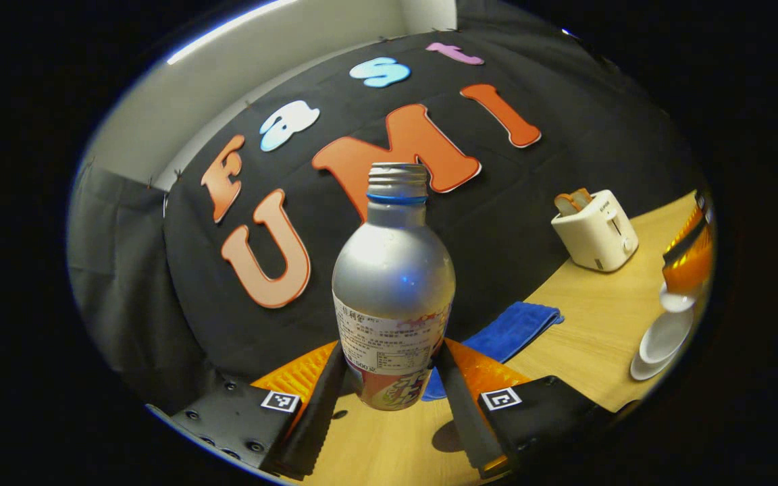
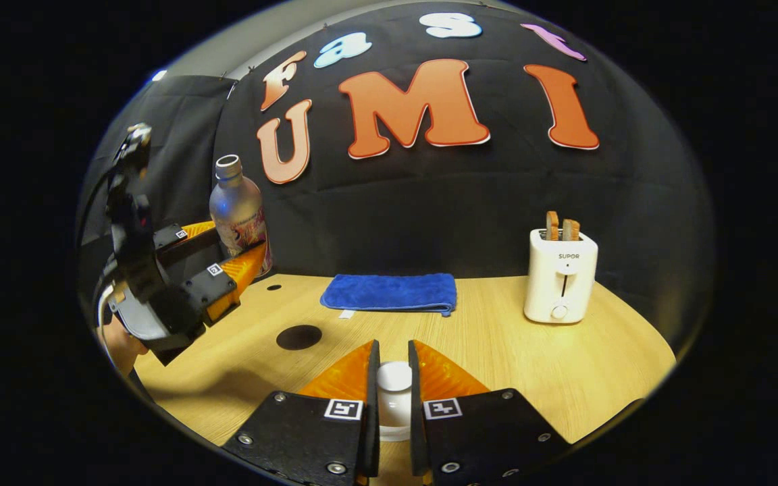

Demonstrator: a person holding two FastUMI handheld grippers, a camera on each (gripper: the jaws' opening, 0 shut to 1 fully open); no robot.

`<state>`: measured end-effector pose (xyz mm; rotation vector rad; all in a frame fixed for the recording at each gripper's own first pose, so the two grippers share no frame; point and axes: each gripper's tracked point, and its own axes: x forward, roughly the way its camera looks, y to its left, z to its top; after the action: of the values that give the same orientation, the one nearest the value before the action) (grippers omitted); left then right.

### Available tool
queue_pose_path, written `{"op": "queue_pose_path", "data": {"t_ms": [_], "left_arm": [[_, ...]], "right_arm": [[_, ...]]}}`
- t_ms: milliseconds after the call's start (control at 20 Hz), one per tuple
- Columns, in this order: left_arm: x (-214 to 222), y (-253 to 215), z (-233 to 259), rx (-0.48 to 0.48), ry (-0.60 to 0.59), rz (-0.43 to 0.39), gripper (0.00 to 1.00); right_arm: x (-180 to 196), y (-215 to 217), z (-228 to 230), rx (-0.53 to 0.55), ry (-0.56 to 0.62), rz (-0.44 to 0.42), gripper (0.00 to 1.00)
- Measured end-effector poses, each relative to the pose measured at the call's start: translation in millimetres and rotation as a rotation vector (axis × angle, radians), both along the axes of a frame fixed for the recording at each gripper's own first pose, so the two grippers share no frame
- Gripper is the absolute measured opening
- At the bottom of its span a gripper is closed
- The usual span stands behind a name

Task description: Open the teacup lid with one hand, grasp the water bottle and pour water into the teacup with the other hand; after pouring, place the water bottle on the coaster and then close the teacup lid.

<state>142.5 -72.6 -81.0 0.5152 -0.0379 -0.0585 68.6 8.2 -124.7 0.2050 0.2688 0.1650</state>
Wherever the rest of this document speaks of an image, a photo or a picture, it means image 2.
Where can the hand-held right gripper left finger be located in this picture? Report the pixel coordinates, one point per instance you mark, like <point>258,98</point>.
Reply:
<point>373,418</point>

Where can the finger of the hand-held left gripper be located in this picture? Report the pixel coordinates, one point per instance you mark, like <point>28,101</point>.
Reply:
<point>203,287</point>
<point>186,244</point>

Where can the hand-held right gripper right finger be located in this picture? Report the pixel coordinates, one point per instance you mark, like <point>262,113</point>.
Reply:
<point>416,418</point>

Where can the white teacup lid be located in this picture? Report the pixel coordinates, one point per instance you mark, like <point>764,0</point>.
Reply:
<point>394,398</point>

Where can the silver water bottle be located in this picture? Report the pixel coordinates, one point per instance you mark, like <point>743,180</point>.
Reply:
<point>234,202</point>

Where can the blue towel cloth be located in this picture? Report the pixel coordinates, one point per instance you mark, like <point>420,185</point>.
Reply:
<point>389,291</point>

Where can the white toaster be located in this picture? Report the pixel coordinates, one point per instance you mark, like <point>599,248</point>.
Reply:
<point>558,283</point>

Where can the black backdrop cloth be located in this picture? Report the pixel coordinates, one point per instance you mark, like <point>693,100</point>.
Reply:
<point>463,202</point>

